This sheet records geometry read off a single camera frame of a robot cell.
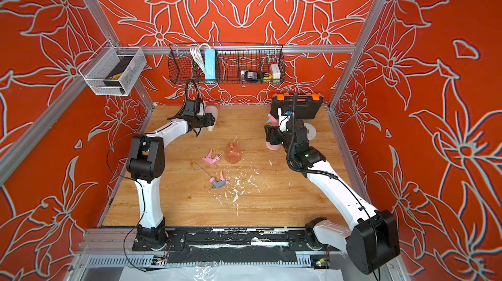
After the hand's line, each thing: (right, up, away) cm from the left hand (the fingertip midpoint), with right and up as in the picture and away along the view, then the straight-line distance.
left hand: (212, 117), depth 103 cm
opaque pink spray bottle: (+34, -16, -3) cm, 37 cm away
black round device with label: (+21, +21, -8) cm, 31 cm away
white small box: (+33, +22, -11) cm, 41 cm away
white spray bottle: (-1, +4, +6) cm, 8 cm away
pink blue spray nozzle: (+31, -2, -14) cm, 34 cm away
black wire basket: (+11, +29, -7) cm, 32 cm away
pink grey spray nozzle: (+6, -31, -15) cm, 35 cm away
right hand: (+28, -4, -26) cm, 38 cm away
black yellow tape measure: (+29, +20, -8) cm, 37 cm away
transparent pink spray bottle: (+12, -19, -5) cm, 23 cm away
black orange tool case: (+50, +6, -5) cm, 51 cm away
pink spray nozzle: (+2, -22, -8) cm, 24 cm away
